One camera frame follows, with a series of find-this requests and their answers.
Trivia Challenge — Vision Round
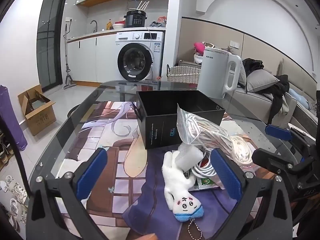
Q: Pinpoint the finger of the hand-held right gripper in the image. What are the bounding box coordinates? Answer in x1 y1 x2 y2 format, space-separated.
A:
251 148 316 178
265 124 320 156

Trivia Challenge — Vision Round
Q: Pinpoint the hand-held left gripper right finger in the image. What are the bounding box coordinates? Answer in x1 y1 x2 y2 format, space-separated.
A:
211 147 295 240

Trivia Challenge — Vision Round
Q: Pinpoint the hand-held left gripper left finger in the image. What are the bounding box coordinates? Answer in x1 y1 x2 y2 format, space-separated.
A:
27 147 108 240

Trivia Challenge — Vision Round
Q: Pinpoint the white cable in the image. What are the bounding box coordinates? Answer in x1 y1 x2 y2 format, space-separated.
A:
191 155 219 180

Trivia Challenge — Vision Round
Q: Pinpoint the white bubble wrap piece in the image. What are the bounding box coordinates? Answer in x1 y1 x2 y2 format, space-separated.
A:
175 144 203 172

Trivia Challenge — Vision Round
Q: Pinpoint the white plush toy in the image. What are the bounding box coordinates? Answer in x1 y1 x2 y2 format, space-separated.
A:
161 150 205 240

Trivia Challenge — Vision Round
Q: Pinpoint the clear zip bag of cables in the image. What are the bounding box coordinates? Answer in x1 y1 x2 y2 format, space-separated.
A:
176 103 253 167

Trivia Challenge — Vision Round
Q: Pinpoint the black cardboard box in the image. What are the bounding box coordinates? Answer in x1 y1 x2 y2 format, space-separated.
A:
136 90 225 150

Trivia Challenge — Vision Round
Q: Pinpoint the printed table mat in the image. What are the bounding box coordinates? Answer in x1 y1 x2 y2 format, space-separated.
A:
32 100 275 240

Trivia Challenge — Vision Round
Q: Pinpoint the green label packet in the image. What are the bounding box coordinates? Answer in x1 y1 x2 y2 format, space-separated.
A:
195 175 225 190

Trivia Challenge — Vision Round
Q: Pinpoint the grey sofa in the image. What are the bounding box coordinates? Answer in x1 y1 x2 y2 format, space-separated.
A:
226 55 320 132

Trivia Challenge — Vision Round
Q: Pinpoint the black clothes pile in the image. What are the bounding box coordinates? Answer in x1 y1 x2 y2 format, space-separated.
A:
262 74 298 126

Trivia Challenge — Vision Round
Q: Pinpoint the grey pillow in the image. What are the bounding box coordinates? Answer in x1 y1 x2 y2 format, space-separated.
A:
246 69 280 93

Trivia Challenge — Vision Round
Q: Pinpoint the black jacket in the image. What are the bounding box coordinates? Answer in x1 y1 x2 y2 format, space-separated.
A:
242 58 265 77

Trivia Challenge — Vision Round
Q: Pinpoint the brown cardboard box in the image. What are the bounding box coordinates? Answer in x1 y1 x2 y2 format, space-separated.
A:
17 84 57 136

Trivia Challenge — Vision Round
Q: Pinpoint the white sneaker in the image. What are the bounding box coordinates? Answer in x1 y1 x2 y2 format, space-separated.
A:
4 176 28 198
8 197 28 232

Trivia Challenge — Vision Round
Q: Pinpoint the white electric kettle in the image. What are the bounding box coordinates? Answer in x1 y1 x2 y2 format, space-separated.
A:
197 46 243 99

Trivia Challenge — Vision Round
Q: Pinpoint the purple yoga mat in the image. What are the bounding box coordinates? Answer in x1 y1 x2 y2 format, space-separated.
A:
0 85 28 151

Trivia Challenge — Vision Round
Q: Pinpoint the mop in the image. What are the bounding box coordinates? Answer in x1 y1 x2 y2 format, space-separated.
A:
62 24 77 90

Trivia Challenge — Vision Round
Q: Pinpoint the wicker basket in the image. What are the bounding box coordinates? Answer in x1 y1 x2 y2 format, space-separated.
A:
166 64 202 83

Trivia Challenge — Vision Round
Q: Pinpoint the white kitchen counter cabinet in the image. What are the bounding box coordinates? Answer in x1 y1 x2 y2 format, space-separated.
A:
66 27 166 82

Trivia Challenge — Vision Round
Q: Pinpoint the white washing machine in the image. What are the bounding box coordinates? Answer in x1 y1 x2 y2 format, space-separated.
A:
115 30 165 82

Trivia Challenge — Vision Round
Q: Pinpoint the dark glass door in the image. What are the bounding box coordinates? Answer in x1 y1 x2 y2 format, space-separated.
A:
37 0 71 93

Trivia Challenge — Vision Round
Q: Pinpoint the black pressure cooker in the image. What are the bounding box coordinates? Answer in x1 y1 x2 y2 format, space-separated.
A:
124 10 147 28

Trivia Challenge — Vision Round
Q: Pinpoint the clothes heap on counter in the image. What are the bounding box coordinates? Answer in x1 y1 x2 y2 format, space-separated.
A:
149 16 167 28

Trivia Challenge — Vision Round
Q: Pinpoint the white router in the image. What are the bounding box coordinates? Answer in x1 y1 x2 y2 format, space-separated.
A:
128 1 150 12

